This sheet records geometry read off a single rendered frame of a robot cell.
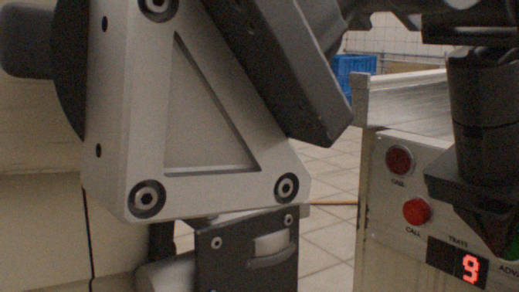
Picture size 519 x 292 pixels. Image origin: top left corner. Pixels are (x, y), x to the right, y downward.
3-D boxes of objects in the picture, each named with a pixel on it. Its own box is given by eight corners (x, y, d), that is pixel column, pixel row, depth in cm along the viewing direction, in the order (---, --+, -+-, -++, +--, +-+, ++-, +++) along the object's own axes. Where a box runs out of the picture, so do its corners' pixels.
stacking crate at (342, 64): (349, 71, 552) (351, 53, 547) (376, 73, 521) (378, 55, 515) (312, 74, 518) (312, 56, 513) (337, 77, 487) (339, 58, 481)
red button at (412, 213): (408, 218, 55) (411, 194, 54) (432, 226, 52) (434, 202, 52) (400, 221, 54) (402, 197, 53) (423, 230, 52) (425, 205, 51)
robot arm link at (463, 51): (427, 53, 36) (503, 57, 31) (477, 19, 39) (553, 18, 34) (438, 131, 39) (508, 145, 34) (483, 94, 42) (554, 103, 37)
